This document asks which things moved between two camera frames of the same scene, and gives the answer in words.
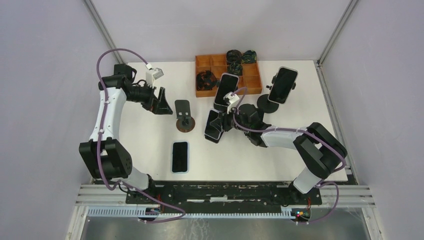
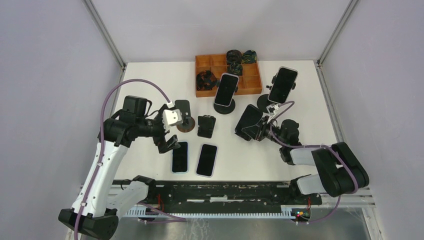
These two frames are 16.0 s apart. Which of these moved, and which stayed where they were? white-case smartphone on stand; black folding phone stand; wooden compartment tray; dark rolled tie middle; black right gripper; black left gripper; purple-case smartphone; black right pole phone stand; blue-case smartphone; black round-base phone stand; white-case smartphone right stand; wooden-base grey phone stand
Moved: black folding phone stand; black right gripper; purple-case smartphone; black left gripper
Stayed: white-case smartphone right stand; dark rolled tie middle; wooden compartment tray; black right pole phone stand; white-case smartphone on stand; blue-case smartphone; wooden-base grey phone stand; black round-base phone stand
